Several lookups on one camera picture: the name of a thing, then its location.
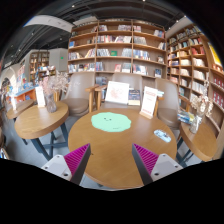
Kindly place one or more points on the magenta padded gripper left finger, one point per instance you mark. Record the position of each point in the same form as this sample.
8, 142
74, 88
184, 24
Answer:
70, 167

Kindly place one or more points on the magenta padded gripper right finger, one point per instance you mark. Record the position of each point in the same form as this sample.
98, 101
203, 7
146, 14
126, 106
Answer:
152, 166

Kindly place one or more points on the patterned computer mouse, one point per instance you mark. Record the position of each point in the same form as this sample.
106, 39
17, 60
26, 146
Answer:
162, 135

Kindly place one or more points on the green round mouse pad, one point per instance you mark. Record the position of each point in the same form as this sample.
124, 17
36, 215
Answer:
111, 122

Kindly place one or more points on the round wooden centre table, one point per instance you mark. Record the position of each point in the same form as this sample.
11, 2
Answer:
111, 162

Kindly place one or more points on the round wooden table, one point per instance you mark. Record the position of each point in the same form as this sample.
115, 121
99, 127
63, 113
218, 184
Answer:
202, 144
111, 162
36, 122

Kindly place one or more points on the round wooden right table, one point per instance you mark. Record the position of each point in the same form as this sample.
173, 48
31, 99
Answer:
202, 144

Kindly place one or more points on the round wooden left table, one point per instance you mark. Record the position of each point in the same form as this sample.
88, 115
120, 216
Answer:
36, 122

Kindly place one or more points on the stack of books right table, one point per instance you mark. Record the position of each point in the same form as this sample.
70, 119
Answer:
185, 117

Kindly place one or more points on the beige armchair on right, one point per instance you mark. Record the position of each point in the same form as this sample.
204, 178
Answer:
168, 107

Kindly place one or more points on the beige armchair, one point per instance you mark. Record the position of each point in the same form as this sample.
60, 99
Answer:
135, 83
80, 93
168, 107

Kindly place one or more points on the white sign in wooden stand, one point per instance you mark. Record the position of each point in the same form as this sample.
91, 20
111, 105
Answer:
148, 102

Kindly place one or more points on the beige armchair on left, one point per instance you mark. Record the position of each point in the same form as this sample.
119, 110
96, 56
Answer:
80, 93

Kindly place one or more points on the dark cover book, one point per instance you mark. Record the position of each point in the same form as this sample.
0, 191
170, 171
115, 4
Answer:
134, 97

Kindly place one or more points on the glass vase dried flowers right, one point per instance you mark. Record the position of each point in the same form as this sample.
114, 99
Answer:
203, 106

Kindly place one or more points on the glass vase dried flowers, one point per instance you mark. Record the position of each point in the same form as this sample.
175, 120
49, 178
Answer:
203, 106
52, 85

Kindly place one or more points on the white pink picture book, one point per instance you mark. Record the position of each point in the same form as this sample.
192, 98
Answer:
117, 92

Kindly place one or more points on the white sign card left table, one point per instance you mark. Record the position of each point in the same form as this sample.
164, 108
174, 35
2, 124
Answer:
40, 96

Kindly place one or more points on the beige armchair in middle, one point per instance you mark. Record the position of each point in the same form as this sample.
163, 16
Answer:
135, 83

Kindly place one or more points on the glass vase dried flowers left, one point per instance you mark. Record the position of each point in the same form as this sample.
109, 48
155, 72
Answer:
52, 85

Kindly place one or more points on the distant wooden bookshelf left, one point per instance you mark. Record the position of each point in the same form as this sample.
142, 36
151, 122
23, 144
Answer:
38, 62

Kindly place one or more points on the wooden bookshelf on right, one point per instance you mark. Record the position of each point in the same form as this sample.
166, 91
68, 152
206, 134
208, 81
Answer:
194, 66

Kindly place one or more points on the large wooden bookshelf centre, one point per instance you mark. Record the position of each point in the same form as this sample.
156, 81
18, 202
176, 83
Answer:
118, 46

